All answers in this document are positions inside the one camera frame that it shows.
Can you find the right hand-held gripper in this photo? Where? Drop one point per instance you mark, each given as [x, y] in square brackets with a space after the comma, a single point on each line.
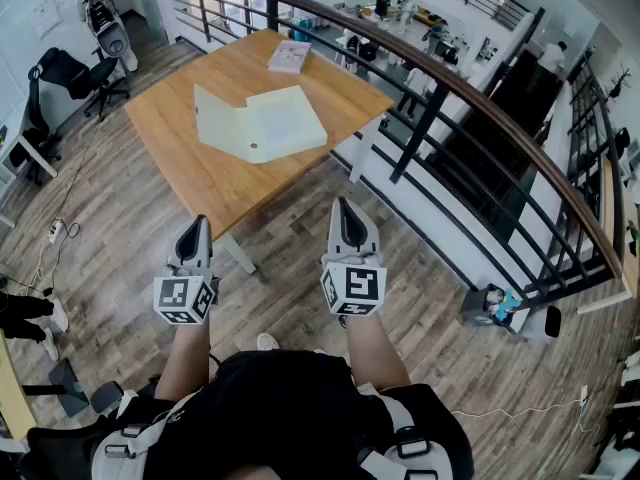
[357, 285]

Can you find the person's white shoe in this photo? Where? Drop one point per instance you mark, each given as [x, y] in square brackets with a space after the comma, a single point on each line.
[267, 342]

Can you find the person's left forearm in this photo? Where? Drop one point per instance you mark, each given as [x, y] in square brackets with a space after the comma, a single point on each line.
[182, 363]

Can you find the black office chair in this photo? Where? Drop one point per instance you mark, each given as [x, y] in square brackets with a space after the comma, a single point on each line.
[36, 113]
[70, 75]

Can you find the white humanoid robot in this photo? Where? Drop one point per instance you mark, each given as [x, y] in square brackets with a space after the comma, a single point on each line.
[112, 38]

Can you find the wooden table with white legs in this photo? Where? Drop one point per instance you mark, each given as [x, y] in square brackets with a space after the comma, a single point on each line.
[200, 183]

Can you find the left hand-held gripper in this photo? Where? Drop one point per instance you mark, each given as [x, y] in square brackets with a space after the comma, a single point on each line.
[182, 298]

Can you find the pink book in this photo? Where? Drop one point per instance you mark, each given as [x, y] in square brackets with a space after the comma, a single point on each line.
[289, 57]

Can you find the white desk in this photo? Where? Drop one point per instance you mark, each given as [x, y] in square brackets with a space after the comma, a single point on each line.
[40, 163]

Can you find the black railing with wooden handrail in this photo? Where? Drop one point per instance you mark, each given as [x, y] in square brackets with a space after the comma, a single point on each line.
[419, 133]

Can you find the person's black shirt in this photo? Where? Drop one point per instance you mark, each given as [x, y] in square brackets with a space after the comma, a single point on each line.
[280, 408]

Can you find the person's right forearm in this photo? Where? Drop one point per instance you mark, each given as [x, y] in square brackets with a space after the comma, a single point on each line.
[377, 358]

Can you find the light wooden desk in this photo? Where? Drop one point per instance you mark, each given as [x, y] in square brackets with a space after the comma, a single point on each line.
[12, 393]

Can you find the cream plastic folder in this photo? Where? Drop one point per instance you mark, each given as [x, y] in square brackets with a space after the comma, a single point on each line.
[220, 123]

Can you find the white power strip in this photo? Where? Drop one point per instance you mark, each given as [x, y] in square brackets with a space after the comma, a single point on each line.
[55, 232]
[583, 400]

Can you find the black trash bin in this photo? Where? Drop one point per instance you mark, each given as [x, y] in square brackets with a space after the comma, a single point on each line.
[475, 305]

